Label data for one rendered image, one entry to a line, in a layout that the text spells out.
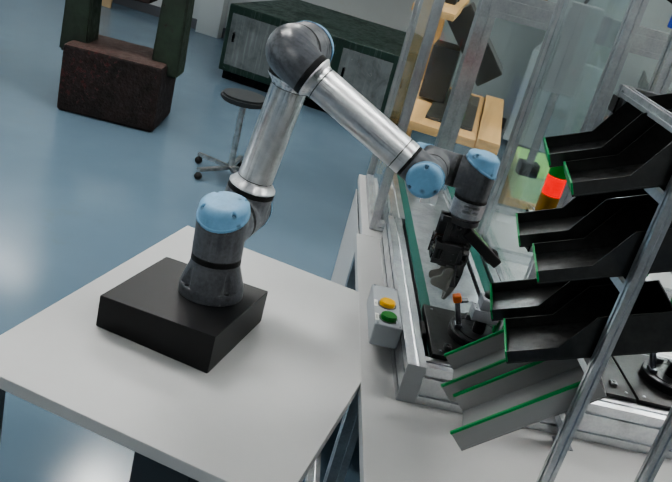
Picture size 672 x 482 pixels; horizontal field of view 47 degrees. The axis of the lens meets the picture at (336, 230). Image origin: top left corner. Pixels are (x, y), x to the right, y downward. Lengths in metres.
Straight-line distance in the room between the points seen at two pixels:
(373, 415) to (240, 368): 0.31
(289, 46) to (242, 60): 6.09
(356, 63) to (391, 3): 1.92
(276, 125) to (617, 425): 1.04
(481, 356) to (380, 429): 0.26
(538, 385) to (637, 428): 0.46
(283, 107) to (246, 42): 5.91
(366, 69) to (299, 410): 5.80
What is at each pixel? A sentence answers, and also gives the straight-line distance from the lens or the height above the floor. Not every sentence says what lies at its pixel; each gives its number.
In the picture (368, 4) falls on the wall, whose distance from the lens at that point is 9.17.
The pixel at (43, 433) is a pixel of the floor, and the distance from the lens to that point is 2.88.
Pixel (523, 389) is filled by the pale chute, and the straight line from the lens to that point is 1.58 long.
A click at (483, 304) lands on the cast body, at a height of 1.07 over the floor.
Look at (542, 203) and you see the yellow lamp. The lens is 2.01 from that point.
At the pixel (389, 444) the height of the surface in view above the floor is 0.86.
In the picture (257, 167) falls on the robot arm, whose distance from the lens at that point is 1.83.
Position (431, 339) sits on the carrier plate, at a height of 0.97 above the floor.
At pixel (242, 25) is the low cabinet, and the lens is 7.69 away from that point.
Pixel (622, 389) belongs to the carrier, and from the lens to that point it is 2.00.
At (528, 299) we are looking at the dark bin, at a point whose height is 1.22.
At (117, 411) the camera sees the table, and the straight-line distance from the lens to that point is 1.59.
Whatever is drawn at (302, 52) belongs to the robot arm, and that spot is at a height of 1.54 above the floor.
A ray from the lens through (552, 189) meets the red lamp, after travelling 1.99.
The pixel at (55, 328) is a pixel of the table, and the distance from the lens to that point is 1.81.
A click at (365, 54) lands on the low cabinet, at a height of 0.64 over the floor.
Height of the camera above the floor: 1.84
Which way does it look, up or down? 22 degrees down
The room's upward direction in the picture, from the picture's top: 15 degrees clockwise
